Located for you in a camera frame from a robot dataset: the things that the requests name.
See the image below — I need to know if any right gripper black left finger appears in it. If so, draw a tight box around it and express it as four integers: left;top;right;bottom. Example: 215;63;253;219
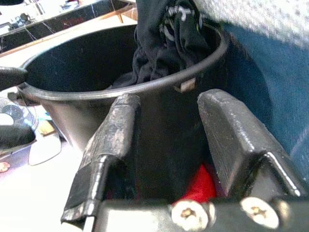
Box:
60;93;141;229

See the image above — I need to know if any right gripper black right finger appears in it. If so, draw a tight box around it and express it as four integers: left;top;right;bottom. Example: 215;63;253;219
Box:
197;88;309;199

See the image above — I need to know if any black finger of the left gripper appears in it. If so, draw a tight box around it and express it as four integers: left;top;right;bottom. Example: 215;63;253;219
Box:
0;66;28;91
0;125;37;156

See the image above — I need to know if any black printed garment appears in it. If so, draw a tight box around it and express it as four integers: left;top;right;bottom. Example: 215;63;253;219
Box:
110;0;211;90

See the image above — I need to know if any bubble-wrapped white washing machine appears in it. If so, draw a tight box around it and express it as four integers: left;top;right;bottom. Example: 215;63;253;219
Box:
193;0;309;49

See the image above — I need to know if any grey floor mat flower print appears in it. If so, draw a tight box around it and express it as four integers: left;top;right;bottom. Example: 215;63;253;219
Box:
0;145;80;181

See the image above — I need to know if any white table fan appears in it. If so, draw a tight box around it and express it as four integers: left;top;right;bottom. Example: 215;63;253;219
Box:
0;96;39;129

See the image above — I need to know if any white bathroom scale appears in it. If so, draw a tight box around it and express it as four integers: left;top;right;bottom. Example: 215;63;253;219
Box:
28;134;62;167

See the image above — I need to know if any red plastic stool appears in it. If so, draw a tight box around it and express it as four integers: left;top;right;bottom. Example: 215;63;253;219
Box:
180;164;217;201

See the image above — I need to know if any wooden cabinet black countertop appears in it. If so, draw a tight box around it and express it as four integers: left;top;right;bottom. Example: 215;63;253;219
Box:
0;0;138;58

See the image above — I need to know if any black round bucket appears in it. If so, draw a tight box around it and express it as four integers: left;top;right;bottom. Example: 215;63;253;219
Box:
16;23;242;201

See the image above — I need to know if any dark blue fabric cover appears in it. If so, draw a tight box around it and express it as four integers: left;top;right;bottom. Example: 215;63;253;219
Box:
224;24;309;167

